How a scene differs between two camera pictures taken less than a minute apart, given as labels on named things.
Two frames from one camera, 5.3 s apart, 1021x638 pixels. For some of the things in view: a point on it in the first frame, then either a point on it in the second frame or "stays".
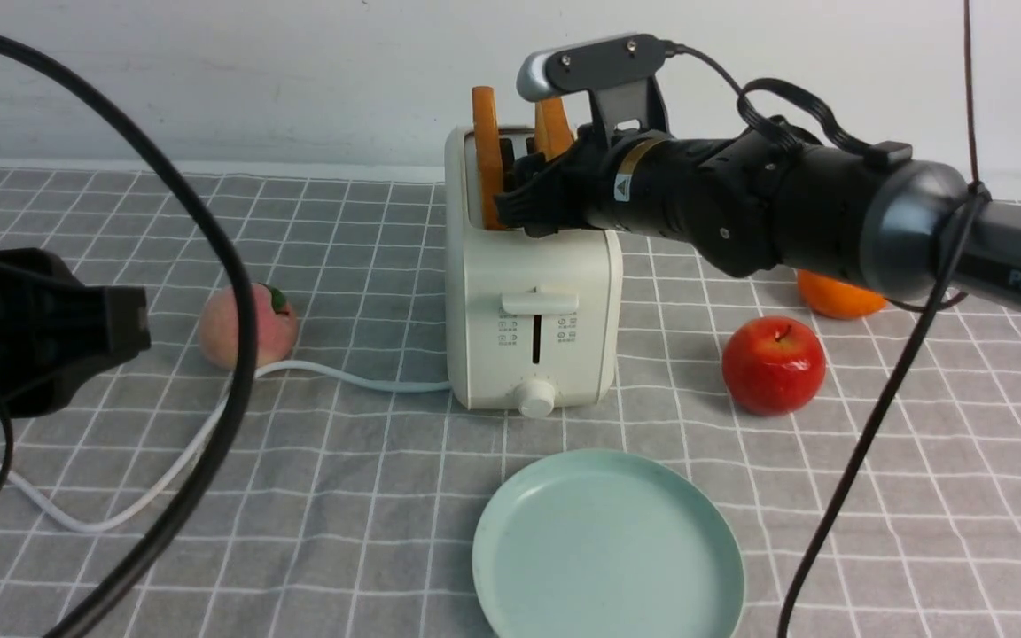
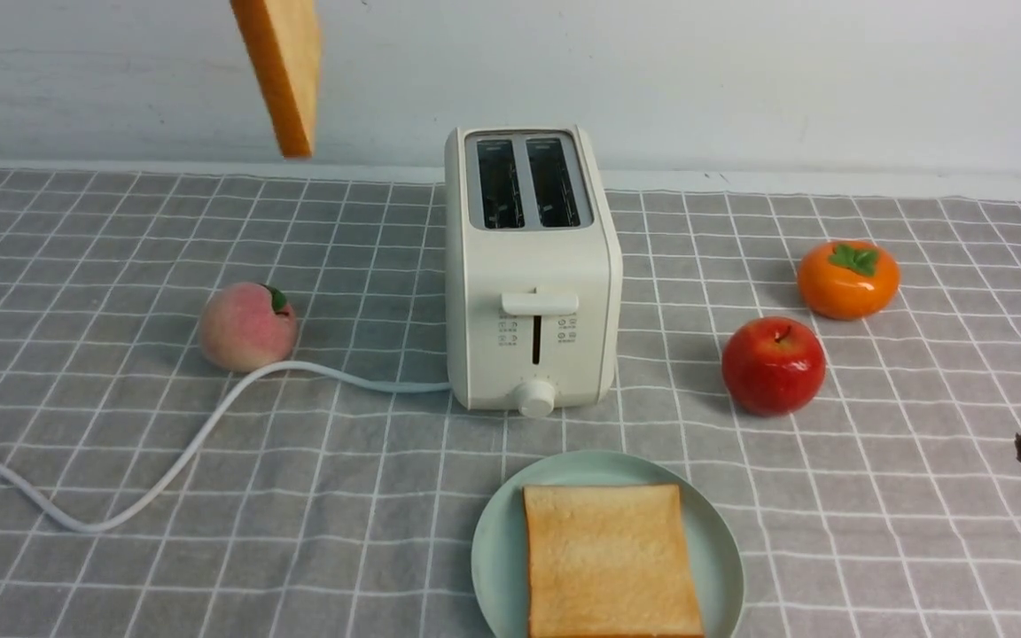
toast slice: x=553 y=130 to x=608 y=561
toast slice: x=489 y=159 to x=283 y=42
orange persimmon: x=837 y=299 stays
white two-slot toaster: x=531 y=323 stays
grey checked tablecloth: x=284 y=462 stays
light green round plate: x=600 y=543 stays
